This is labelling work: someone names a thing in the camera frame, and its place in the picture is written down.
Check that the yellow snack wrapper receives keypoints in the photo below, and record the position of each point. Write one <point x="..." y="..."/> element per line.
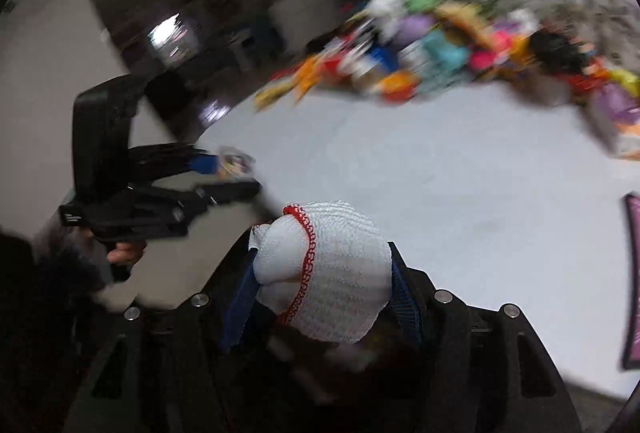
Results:
<point x="272" y="92"/>

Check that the green plush toy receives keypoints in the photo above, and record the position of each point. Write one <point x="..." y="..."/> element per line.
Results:
<point x="421" y="6"/>

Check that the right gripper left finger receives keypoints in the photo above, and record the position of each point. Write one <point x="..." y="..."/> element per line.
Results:
<point x="240" y="305"/>

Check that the orange capsule ball toy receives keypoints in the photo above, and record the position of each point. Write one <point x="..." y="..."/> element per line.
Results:
<point x="399" y="86"/>

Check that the white knitted glove ball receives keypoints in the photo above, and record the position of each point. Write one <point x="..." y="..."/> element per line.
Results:
<point x="324" y="269"/>

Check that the white cabinet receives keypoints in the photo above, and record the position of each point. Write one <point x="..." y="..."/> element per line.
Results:
<point x="300" y="21"/>

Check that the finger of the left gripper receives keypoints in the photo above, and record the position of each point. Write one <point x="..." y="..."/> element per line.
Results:
<point x="204" y="196"/>
<point x="210" y="161"/>

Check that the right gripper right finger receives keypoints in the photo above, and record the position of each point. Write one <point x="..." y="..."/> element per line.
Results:
<point x="405" y="307"/>

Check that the teal frog toy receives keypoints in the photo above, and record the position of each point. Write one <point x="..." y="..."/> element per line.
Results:
<point x="449" y="58"/>

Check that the purple plush turtle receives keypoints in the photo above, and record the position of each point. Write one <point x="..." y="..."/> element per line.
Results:
<point x="413" y="28"/>

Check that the person left hand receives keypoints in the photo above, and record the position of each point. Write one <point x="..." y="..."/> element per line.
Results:
<point x="126" y="253"/>

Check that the orange dinosaur toy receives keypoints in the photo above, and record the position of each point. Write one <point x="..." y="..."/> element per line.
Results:
<point x="306" y="77"/>

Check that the blue tissue pack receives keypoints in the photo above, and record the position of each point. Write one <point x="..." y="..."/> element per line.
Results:
<point x="385" y="57"/>

